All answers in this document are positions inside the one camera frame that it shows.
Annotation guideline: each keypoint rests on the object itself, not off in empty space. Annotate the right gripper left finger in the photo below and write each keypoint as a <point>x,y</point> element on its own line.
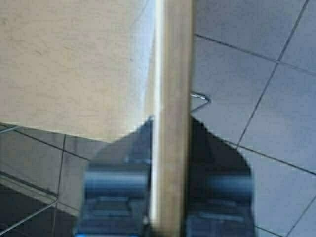
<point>117,188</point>

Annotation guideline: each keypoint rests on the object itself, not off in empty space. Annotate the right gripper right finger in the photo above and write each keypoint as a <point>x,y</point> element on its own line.
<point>220,188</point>

